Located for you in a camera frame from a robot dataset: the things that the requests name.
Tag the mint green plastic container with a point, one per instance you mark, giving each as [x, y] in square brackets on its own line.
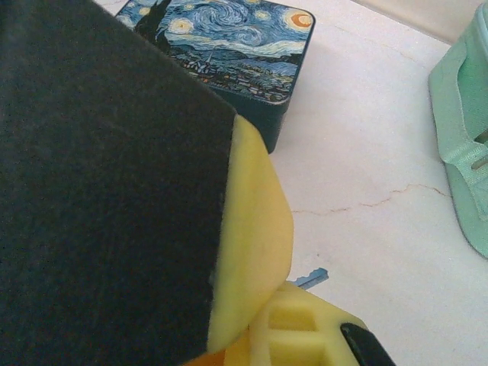
[463, 126]

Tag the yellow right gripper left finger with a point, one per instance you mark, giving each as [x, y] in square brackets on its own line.
[232, 354]

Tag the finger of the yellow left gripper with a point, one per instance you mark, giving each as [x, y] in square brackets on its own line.
[106, 190]

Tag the starry night print tin box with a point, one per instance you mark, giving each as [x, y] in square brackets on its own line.
[248, 49]

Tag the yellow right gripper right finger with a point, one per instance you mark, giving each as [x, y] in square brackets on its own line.
[297, 343]

